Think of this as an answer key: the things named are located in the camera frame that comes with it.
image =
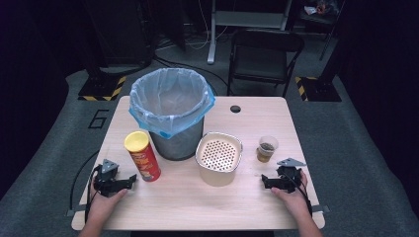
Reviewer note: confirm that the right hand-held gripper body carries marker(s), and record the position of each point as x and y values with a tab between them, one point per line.
287	179

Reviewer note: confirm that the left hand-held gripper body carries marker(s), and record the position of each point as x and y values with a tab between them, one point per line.
107	184

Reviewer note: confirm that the red chip can yellow lid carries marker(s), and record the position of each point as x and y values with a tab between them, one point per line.
145	161

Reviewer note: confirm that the clear plastic cup with tea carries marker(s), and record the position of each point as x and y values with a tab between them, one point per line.
266	149

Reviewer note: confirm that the beige container with perforated strainer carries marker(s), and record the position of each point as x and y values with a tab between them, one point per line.
218	158

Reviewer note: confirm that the grey mesh trash bin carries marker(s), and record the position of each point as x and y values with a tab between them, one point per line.
179	144

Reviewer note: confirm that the blue plastic bin liner bag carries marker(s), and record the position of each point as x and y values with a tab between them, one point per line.
171	98

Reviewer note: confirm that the person's left hand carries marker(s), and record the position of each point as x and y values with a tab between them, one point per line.
103	205

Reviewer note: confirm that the person's right hand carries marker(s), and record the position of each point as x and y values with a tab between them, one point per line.
296	200

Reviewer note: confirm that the black stand with striped base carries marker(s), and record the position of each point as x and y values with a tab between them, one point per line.
102	87
318	89

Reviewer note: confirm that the black folding chair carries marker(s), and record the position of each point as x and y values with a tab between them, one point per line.
260	62

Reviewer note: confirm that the dark table with clutter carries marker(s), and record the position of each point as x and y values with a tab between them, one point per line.
321	15

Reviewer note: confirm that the grey metal table bracket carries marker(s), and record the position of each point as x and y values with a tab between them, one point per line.
74	211
321	208

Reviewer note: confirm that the white metal desk frame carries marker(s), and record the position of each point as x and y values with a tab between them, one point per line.
245	19

